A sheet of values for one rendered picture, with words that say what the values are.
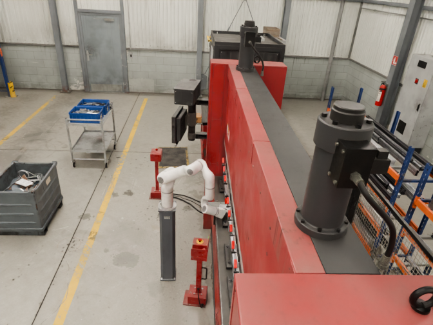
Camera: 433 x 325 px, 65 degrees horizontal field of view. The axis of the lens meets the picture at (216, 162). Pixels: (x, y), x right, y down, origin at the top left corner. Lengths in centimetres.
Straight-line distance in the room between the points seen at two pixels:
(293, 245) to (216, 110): 293
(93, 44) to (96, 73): 82
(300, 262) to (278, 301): 19
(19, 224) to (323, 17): 897
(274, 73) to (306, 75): 698
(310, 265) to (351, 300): 16
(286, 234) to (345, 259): 21
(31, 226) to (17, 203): 37
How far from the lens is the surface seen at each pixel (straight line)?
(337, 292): 113
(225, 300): 288
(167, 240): 378
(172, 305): 396
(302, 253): 121
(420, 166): 429
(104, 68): 1060
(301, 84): 1095
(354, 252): 128
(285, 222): 132
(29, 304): 431
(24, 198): 479
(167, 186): 342
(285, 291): 108
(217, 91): 392
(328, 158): 115
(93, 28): 1045
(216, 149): 419
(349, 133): 110
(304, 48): 1069
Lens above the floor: 309
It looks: 28 degrees down
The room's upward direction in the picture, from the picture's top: 4 degrees clockwise
